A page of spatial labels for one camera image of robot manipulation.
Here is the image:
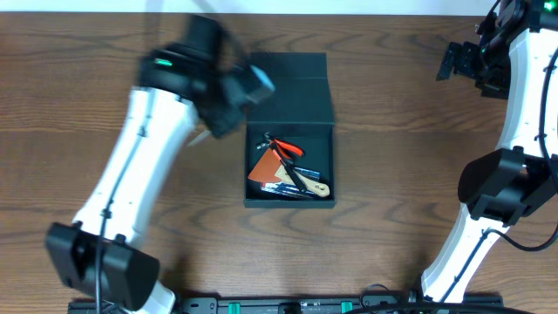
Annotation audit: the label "blue drill bit set case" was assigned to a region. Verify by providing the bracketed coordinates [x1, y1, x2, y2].
[259, 165, 322, 202]

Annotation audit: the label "red black cutting pliers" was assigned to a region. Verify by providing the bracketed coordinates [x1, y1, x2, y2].
[256, 133, 305, 165]

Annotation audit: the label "black gift box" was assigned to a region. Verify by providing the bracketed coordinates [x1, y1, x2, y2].
[244, 52, 336, 209]

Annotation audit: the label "small hammer red black handle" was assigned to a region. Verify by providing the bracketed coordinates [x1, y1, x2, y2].
[276, 156, 307, 193]

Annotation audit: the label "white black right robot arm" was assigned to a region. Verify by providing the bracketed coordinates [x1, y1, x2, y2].
[417, 0, 557, 304]

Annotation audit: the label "orange scraper wooden handle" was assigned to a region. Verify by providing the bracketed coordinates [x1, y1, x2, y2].
[248, 148, 330, 197]

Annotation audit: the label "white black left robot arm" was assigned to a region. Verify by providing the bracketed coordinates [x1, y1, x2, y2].
[45, 43, 275, 313]

